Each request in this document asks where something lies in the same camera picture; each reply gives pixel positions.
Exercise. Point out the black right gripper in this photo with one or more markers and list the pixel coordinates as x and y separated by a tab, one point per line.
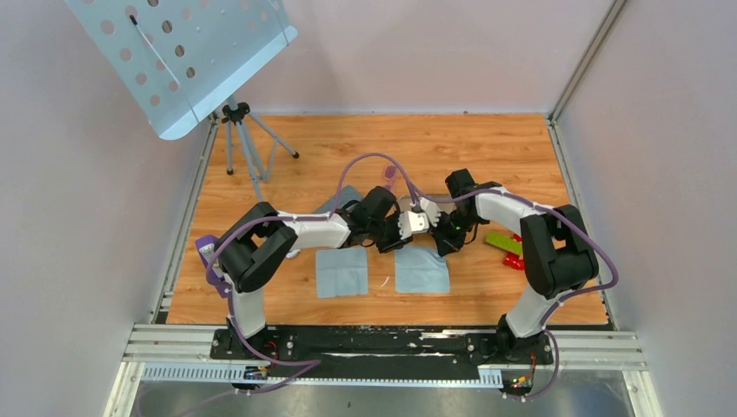
446	244

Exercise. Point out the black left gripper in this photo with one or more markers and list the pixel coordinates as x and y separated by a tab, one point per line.
395	241

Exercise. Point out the light blue cloth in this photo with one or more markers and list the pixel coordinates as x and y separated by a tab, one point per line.
341	272
420	270

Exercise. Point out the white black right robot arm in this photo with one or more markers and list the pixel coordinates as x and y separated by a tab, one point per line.
557	255

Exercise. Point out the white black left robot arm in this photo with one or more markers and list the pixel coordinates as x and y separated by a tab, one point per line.
251	251

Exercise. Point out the pink transparent sunglasses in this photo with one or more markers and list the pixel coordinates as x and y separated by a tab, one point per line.
389	176

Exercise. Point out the grey-green glasses case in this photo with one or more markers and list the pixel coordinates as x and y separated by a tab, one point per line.
347	194

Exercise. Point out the green toy brick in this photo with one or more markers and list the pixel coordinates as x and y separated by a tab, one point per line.
505	243

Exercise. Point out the red toy arch block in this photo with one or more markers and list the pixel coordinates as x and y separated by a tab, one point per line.
514	258

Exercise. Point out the purple glasses case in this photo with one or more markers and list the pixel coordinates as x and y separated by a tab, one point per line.
206	246

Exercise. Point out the perforated metal music stand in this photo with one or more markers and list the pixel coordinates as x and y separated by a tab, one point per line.
182	61

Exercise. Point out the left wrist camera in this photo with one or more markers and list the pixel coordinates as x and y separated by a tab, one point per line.
412	223

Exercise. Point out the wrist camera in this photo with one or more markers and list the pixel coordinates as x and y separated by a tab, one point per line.
431	210
412	223

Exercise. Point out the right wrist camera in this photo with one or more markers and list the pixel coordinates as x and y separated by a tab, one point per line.
431	210

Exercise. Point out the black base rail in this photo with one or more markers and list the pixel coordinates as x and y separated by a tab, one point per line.
373	356

